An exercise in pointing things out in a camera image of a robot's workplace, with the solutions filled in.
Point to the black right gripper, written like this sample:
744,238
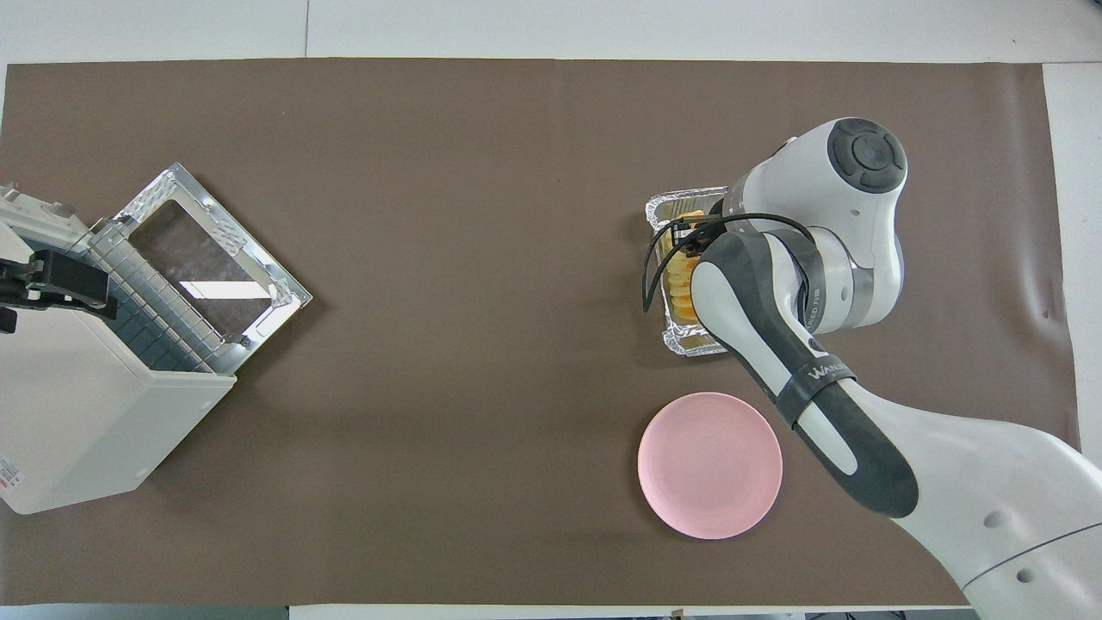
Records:
699,231

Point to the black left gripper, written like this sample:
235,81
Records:
73,280

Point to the aluminium foil tray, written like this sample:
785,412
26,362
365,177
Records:
667,207

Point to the golden ridged bread loaf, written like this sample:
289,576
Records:
682,288

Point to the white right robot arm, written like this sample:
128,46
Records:
861,258

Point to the cream toaster oven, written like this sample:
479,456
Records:
77,413

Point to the glass oven door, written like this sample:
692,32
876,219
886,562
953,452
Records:
258,258

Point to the brown table mat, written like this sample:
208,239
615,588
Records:
473,215

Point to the pink round plate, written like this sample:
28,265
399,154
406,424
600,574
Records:
710,465

